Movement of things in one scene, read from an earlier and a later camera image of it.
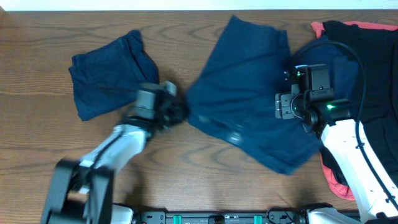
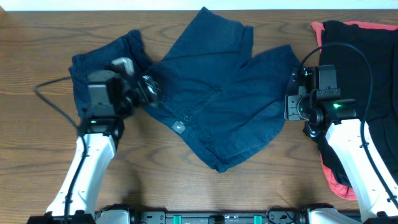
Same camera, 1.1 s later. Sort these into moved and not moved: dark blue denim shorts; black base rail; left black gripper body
Moved: dark blue denim shorts; left black gripper body
Not moved: black base rail
